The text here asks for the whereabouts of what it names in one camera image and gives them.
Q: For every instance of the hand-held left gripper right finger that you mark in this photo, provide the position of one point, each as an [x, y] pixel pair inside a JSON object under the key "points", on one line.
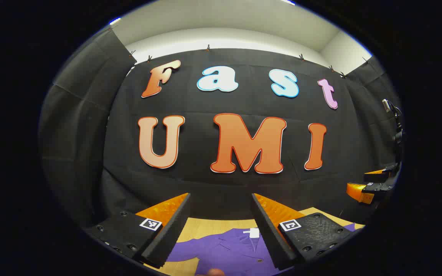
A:
{"points": [[269, 234]]}

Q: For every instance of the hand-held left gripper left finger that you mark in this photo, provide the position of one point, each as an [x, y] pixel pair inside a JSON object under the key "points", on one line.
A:
{"points": [[171, 234]]}

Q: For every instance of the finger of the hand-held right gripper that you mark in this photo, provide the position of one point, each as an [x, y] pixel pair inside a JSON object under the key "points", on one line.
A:
{"points": [[359, 193], [376, 174]]}

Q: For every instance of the purple knit garment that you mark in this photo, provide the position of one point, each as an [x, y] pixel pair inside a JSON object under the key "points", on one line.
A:
{"points": [[228, 253]]}

